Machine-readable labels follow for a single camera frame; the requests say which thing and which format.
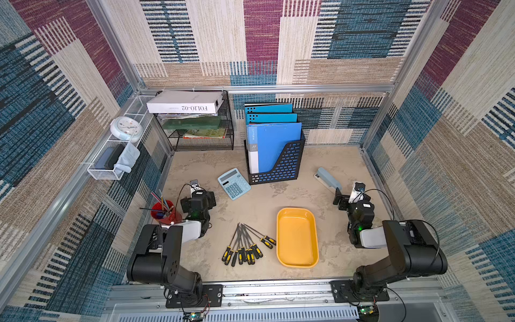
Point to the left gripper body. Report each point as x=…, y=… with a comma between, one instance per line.
x=209, y=202

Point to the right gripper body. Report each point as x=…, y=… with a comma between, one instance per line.
x=348, y=202

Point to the yellow plastic storage tray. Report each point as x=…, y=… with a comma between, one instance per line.
x=297, y=241

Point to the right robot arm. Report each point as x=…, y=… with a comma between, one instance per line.
x=413, y=251

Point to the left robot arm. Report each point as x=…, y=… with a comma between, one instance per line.
x=157, y=254

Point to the black mesh file holder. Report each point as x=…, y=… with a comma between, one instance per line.
x=286, y=168

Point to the white folio box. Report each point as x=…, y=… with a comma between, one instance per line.
x=185, y=102

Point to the red pen cup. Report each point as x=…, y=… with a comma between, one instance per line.
x=166, y=213

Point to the light blue calculator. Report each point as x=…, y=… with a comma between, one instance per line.
x=234, y=184

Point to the grey blue stapler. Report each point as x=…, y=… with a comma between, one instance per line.
x=327, y=180

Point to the green book on shelf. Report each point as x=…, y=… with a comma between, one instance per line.
x=203, y=123

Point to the light blue cloth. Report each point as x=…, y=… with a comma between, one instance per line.
x=126, y=160

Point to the blue folder front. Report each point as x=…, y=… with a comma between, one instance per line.
x=266, y=141

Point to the dark object in basket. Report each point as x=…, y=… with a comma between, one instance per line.
x=109, y=158

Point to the teal folder middle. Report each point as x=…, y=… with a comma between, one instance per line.
x=270, y=118

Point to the teal folder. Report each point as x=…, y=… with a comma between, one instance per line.
x=263, y=108
x=270, y=118

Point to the white round clock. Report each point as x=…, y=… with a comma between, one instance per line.
x=126, y=129

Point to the teal folder back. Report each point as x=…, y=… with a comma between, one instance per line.
x=263, y=108

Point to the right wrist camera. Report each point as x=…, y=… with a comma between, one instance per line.
x=357, y=192

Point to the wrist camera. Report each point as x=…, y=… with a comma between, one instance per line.
x=357, y=192
x=194, y=186

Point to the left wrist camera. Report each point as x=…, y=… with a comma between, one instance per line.
x=194, y=186

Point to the black wire shelf rack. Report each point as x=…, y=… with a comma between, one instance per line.
x=221, y=138

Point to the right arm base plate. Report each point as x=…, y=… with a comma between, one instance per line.
x=345, y=291

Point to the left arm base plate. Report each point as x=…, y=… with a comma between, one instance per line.
x=208, y=296

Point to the white wire wall basket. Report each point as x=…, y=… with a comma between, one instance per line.
x=137, y=110

